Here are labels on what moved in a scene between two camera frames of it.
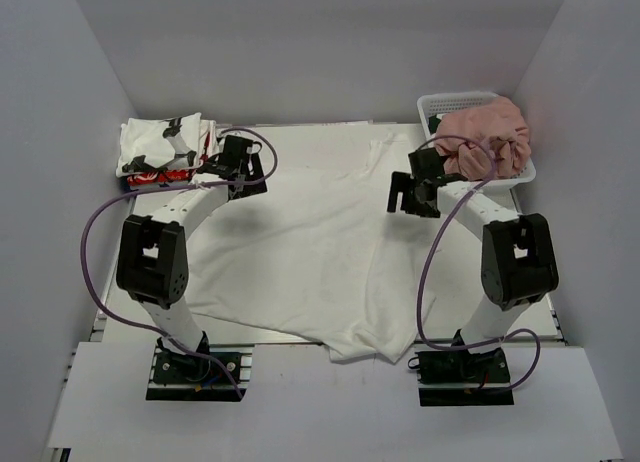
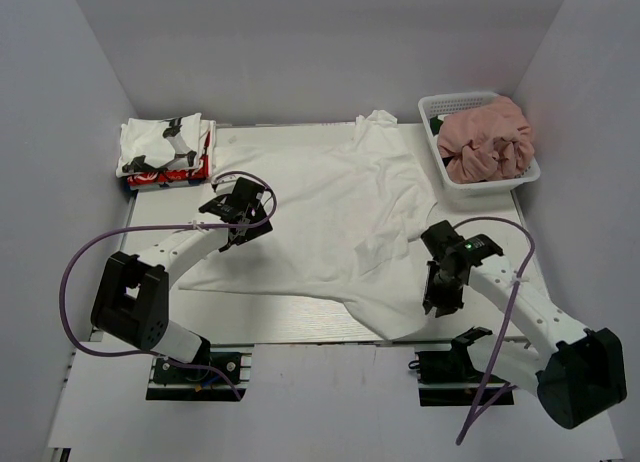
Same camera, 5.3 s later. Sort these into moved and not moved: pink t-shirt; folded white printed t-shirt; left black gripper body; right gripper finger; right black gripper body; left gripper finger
Moved: left gripper finger; right black gripper body; left black gripper body; right gripper finger
Not moved: pink t-shirt; folded white printed t-shirt
